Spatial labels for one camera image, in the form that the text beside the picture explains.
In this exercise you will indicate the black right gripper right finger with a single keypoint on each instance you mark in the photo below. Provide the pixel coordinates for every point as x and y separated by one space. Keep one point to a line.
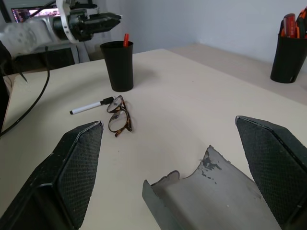
278 163

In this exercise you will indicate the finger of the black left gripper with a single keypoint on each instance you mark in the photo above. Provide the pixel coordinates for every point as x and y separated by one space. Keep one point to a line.
105 25
110 16

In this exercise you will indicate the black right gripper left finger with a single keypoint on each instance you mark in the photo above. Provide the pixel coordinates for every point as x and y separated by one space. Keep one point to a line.
72 172

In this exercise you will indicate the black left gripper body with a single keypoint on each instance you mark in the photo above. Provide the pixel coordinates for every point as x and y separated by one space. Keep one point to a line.
82 26

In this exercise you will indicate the tortoiseshell glasses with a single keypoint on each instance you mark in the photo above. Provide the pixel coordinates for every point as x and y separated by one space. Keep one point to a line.
119 115

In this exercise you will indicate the black plastic cup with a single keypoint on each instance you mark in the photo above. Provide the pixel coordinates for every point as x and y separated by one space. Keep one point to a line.
120 67

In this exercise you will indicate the black tool holder cup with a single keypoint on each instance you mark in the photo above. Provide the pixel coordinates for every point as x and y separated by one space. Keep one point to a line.
286 60

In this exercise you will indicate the red marker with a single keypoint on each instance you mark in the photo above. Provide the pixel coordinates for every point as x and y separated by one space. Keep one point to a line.
126 39

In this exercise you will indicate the computer monitor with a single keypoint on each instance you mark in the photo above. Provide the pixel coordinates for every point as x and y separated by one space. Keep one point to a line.
36 13

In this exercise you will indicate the white marker with black cap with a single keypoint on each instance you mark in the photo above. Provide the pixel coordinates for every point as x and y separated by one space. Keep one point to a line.
86 107

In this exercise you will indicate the orange and black pliers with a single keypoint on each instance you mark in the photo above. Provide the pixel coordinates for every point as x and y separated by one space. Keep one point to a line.
302 24

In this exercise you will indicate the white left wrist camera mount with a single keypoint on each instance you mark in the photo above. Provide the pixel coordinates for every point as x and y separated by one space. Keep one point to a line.
65 24

